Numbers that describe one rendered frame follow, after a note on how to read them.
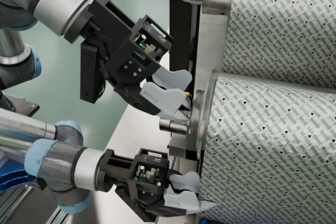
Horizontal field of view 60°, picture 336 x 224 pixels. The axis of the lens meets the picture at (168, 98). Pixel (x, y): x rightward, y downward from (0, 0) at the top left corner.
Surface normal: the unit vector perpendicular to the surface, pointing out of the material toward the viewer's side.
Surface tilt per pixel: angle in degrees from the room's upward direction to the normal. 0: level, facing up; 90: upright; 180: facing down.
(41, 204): 0
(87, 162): 13
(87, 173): 44
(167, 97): 90
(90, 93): 89
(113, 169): 90
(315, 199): 90
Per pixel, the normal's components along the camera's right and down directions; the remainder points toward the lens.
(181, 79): -0.21, 0.62
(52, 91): 0.00, -0.74
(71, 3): 0.28, 0.12
